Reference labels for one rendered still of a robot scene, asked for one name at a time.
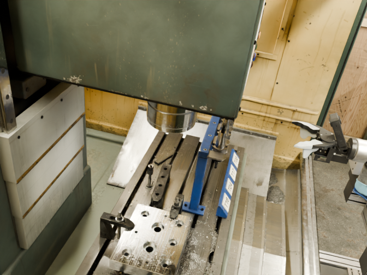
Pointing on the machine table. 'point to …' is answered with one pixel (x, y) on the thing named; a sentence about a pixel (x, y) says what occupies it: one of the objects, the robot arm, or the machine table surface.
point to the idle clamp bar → (164, 177)
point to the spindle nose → (170, 118)
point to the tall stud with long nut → (149, 174)
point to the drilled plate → (125, 265)
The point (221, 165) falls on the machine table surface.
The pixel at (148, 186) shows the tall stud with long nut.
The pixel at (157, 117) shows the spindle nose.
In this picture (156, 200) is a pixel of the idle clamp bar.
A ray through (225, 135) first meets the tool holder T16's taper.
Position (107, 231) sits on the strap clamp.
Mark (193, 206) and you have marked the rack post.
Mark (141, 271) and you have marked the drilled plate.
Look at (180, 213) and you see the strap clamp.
